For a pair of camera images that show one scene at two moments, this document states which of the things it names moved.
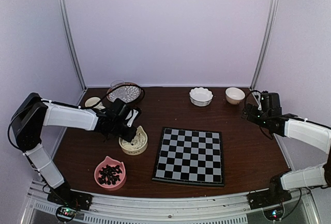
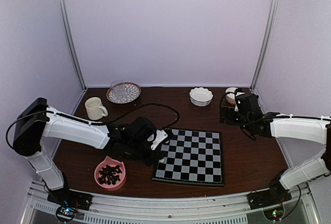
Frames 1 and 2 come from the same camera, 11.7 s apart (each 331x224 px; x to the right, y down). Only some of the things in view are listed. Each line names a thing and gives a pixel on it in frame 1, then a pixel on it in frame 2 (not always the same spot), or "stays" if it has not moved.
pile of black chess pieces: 107,175 stays
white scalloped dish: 200,96 stays
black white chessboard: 190,156 stays
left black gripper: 129,136 to 149,161
